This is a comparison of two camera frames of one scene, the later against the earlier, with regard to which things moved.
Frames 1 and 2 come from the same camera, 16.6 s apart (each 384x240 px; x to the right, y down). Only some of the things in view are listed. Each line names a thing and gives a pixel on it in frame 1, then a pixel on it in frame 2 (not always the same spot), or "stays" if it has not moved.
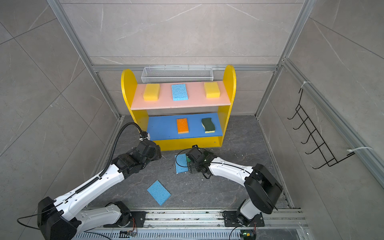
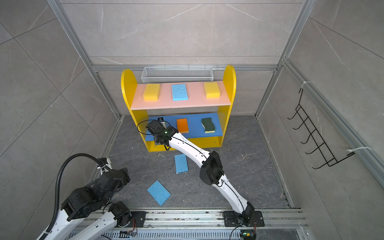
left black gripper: [157, 152] → [126, 178]
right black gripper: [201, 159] → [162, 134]
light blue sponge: [179, 92] stays
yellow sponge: [151, 92] stays
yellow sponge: [212, 90] stays
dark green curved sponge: [209, 126] stays
